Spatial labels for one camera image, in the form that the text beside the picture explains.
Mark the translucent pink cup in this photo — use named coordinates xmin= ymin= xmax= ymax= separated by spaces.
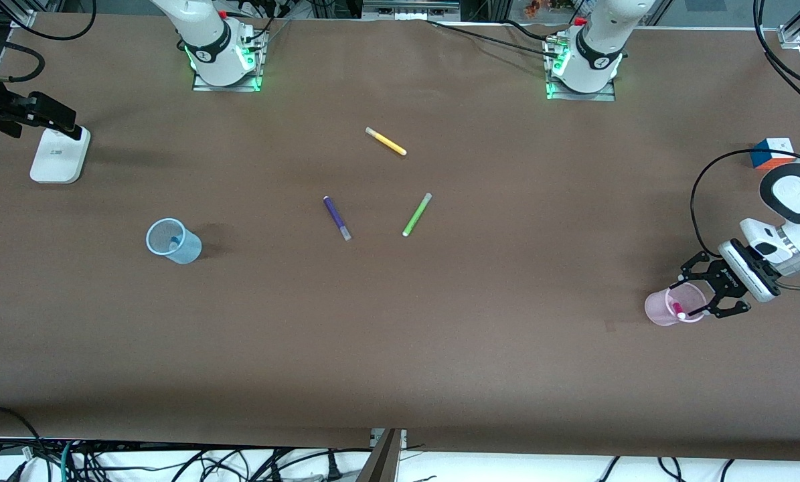
xmin=644 ymin=281 xmax=708 ymax=327

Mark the colourful puzzle cube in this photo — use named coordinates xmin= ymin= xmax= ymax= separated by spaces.
xmin=750 ymin=137 xmax=797 ymax=170

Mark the translucent blue cup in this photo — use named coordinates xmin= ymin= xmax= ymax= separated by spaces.
xmin=146 ymin=218 xmax=203 ymax=265

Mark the purple marker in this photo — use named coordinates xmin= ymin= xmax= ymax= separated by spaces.
xmin=323 ymin=195 xmax=352 ymax=242

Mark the green marker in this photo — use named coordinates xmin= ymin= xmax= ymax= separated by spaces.
xmin=402 ymin=193 xmax=433 ymax=238

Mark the yellow marker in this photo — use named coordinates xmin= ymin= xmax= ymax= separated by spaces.
xmin=365 ymin=127 xmax=408 ymax=157

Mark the white power strip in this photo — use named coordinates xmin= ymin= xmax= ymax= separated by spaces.
xmin=363 ymin=0 xmax=461 ymax=21

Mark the thick black hose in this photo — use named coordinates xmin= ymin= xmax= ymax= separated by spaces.
xmin=0 ymin=43 xmax=46 ymax=83

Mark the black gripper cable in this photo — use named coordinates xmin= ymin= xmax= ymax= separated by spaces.
xmin=690 ymin=148 xmax=800 ymax=259

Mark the thin black cable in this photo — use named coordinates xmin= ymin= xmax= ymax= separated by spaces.
xmin=0 ymin=0 xmax=98 ymax=42

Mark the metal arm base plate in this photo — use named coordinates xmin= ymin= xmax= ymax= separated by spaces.
xmin=545 ymin=37 xmax=617 ymax=102
xmin=192 ymin=28 xmax=268 ymax=92

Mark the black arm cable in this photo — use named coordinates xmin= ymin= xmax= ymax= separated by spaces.
xmin=753 ymin=0 xmax=800 ymax=129

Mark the black looped cable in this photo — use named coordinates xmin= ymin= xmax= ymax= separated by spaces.
xmin=0 ymin=405 xmax=47 ymax=482

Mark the long black cable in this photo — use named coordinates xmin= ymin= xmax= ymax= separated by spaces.
xmin=426 ymin=19 xmax=556 ymax=56

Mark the dark metal post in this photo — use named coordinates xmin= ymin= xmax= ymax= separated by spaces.
xmin=355 ymin=428 xmax=408 ymax=482

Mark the black plug cable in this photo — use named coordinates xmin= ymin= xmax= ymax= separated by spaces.
xmin=319 ymin=451 xmax=344 ymax=482

